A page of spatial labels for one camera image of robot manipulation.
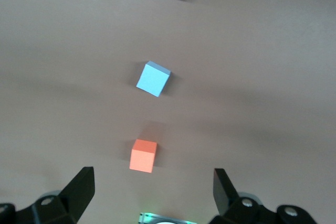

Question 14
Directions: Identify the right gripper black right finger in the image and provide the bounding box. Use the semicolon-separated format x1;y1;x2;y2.
211;168;318;224

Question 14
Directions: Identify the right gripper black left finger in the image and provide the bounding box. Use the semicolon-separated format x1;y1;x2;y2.
0;166;96;224

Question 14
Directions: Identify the blue foam block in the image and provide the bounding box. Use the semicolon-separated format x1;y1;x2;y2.
135;60;171;98

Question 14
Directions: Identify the orange foam block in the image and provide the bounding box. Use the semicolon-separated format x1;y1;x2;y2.
129;139;158;174

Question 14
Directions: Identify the brown table cover sheet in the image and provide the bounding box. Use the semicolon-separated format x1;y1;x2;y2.
0;0;336;224

